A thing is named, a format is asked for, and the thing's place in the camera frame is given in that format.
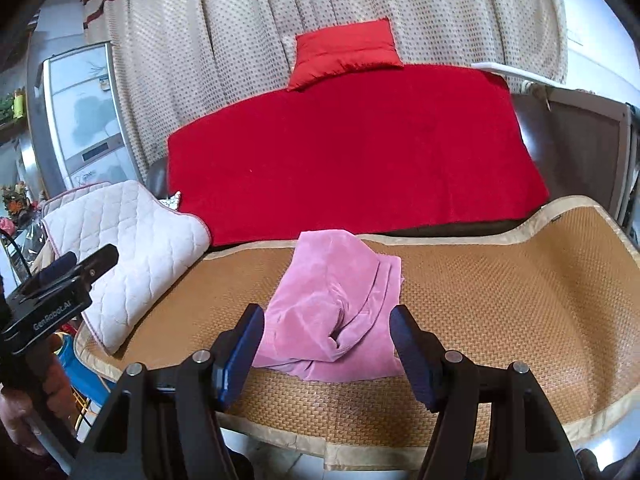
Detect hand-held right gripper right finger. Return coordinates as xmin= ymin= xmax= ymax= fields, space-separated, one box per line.
xmin=389 ymin=305 xmax=583 ymax=480

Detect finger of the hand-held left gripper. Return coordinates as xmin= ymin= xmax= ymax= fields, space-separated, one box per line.
xmin=70 ymin=244 xmax=120 ymax=286
xmin=37 ymin=251 xmax=80 ymax=283

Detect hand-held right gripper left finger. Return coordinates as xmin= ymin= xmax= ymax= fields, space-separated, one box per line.
xmin=75 ymin=304 xmax=266 ymax=480

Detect pink zip jacket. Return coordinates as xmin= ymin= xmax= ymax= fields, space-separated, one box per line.
xmin=250 ymin=229 xmax=407 ymax=383

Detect person's left hand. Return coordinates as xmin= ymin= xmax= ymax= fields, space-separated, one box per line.
xmin=0 ymin=360 xmax=76 ymax=458

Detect white quilted pad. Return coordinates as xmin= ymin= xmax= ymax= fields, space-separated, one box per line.
xmin=41 ymin=180 xmax=212 ymax=355

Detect blue plastic object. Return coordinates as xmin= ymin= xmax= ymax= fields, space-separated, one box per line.
xmin=57 ymin=332 xmax=108 ymax=403

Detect artificial flowers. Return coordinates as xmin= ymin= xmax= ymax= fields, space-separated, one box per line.
xmin=0 ymin=182 xmax=33 ymax=221

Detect woven bamboo mat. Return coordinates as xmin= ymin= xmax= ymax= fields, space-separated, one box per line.
xmin=74 ymin=195 xmax=640 ymax=471

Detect silver refrigerator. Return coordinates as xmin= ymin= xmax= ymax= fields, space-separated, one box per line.
xmin=27 ymin=41 xmax=146 ymax=196

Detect red blanket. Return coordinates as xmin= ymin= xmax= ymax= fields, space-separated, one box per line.
xmin=166 ymin=64 xmax=552 ymax=248

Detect beige dotted curtain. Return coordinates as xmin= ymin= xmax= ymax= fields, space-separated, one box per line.
xmin=80 ymin=0 xmax=568 ymax=176

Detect white flat board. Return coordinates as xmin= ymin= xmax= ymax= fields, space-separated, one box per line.
xmin=471 ymin=61 xmax=568 ymax=90

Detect red pillow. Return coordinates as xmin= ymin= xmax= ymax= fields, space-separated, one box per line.
xmin=286 ymin=17 xmax=405 ymax=92

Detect black cable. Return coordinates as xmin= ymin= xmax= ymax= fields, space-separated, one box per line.
xmin=0 ymin=231 xmax=31 ymax=286

